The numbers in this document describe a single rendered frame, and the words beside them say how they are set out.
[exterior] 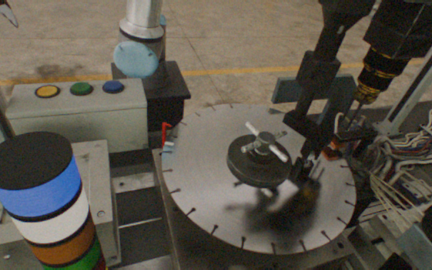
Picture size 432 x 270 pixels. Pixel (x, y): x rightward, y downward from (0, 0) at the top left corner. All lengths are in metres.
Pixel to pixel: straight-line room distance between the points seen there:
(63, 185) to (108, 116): 0.51
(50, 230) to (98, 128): 0.51
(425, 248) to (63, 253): 0.35
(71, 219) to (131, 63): 0.63
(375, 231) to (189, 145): 0.38
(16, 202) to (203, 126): 0.39
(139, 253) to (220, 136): 0.27
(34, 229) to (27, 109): 0.50
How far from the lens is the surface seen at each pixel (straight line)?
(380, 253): 0.60
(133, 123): 0.71
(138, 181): 0.68
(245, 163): 0.46
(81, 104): 0.68
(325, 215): 0.46
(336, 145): 0.55
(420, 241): 0.39
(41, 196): 0.19
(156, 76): 0.98
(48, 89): 0.74
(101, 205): 0.48
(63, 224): 0.22
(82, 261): 0.26
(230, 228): 0.40
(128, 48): 0.78
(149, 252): 0.59
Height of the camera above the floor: 1.29
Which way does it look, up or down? 41 degrees down
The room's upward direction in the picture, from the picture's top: 10 degrees clockwise
